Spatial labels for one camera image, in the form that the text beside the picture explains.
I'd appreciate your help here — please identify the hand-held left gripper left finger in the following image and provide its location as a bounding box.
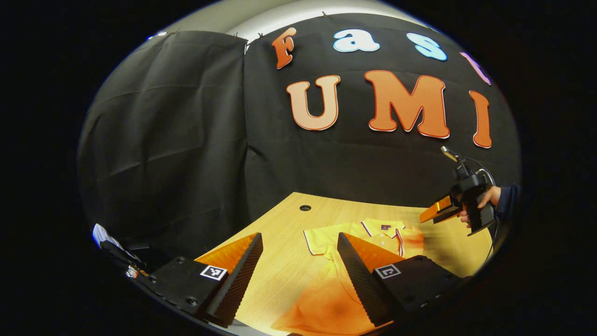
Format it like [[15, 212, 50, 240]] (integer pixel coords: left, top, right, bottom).
[[135, 232, 264, 329]]

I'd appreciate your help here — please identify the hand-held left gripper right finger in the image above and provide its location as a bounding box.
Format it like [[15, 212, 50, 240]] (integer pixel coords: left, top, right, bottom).
[[337, 232, 469, 327]]

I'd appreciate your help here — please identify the orange T-shirt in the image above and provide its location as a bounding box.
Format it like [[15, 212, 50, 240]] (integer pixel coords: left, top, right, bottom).
[[271, 218, 426, 336]]

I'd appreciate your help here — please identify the black backdrop cloth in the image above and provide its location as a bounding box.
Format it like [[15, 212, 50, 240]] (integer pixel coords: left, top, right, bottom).
[[77, 30, 248, 280], [243, 13, 522, 224]]

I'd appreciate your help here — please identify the black and white object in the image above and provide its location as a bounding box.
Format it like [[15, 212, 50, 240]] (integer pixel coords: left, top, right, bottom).
[[92, 223, 154, 280]]

